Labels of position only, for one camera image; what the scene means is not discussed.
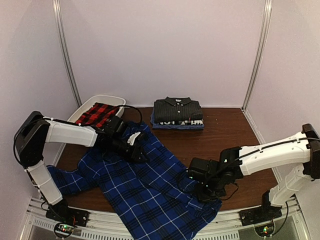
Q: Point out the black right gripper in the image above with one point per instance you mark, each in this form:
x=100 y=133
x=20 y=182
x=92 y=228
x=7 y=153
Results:
x=201 y=196

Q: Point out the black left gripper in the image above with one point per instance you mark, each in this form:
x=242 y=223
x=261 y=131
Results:
x=137 y=149

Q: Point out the blue plaid long sleeve shirt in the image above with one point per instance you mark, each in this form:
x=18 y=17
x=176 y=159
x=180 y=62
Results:
x=125 y=184

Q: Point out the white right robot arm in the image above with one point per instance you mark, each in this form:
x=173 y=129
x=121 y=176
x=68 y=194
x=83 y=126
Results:
x=302 y=149

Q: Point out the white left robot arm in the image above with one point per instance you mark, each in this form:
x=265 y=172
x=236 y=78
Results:
x=37 y=130

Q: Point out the blue checked folded shirt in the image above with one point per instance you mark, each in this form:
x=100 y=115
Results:
x=175 y=126

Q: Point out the white plastic basket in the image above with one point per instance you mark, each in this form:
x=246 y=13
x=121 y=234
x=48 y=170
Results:
x=100 y=98

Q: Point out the red black plaid shirt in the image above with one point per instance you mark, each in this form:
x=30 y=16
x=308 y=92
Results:
x=97 y=115

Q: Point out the dark grey striped folded shirt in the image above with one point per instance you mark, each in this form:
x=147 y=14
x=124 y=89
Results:
x=176 y=109

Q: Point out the black white graphic folded shirt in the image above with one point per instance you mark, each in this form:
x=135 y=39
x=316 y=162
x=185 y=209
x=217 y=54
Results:
x=183 y=122

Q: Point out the right circuit board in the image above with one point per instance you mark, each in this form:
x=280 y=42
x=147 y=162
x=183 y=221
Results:
x=264 y=230

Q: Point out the circuit board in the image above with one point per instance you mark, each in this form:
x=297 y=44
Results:
x=63 y=230
x=264 y=230

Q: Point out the left circuit board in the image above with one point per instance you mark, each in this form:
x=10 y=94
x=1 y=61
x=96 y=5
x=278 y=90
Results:
x=63 y=230

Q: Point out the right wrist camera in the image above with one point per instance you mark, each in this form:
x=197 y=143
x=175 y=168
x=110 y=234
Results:
x=200 y=169

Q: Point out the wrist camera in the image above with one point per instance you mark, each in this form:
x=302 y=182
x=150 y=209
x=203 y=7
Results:
x=113 y=130
x=200 y=169

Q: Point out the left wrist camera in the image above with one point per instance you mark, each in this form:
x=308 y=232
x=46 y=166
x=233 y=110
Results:
x=113 y=130

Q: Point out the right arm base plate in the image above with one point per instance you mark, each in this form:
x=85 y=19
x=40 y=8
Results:
x=259 y=214

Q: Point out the aluminium front rail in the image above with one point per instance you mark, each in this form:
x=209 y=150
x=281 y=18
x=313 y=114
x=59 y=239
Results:
x=156 y=221

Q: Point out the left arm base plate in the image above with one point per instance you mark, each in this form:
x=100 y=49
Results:
x=61 y=212

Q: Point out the aluminium corner post left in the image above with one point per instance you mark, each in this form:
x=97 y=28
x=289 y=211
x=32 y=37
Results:
x=65 y=53

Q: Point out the aluminium corner post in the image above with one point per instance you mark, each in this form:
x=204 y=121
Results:
x=65 y=53
x=264 y=32

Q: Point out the aluminium corner post right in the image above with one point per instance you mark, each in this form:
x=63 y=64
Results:
x=264 y=32

